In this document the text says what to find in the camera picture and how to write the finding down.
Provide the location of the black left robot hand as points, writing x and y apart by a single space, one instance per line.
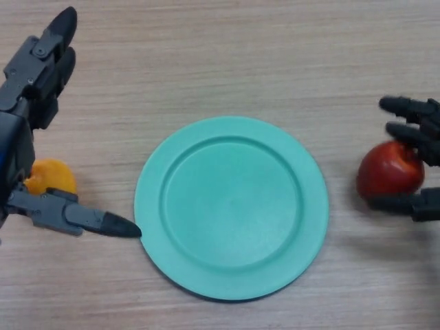
20 110

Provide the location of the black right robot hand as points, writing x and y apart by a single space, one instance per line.
428 137

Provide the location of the red apple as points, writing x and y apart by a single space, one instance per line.
385 168

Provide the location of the green round plate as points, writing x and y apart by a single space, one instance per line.
233 213

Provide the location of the orange round fruit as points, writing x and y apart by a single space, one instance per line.
51 172

